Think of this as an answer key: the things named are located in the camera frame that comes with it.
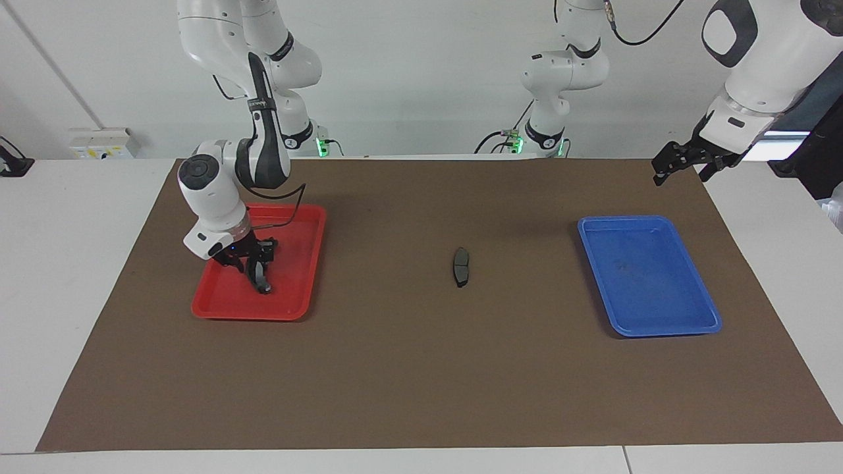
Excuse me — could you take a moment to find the dark brake pad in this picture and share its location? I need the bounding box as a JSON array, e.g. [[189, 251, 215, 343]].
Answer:
[[452, 247, 472, 289]]

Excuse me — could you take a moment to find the red plastic tray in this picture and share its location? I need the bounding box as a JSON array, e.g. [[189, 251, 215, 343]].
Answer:
[[191, 203, 327, 322]]

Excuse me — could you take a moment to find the black equipment block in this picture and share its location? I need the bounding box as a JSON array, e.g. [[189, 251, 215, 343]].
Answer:
[[767, 66, 843, 201]]

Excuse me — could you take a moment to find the blue plastic tray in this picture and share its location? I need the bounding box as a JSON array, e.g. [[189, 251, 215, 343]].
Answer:
[[577, 215, 723, 338]]

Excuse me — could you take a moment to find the clear plastic bag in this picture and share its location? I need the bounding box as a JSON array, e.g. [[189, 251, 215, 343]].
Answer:
[[820, 181, 843, 232]]

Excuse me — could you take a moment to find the brown table mat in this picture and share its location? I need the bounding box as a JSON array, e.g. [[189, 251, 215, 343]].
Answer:
[[35, 157, 843, 453]]

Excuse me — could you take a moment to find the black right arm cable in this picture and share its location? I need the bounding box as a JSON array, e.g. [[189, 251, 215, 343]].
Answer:
[[212, 51, 308, 232]]

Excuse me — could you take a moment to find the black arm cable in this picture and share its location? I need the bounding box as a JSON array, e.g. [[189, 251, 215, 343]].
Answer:
[[212, 51, 308, 232], [553, 0, 686, 48]]

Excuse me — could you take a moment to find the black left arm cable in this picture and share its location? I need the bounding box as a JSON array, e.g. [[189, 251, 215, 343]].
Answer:
[[553, 0, 686, 48]]

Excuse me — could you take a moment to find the black base cable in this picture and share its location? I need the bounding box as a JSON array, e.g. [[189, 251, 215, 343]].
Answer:
[[475, 99, 535, 156], [316, 128, 344, 157]]

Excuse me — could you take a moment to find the white wall power strip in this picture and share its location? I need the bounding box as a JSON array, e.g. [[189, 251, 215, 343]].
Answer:
[[69, 128, 142, 160]]

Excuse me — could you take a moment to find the black clamp bracket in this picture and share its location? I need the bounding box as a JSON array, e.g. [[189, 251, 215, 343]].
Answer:
[[0, 136, 35, 177]]

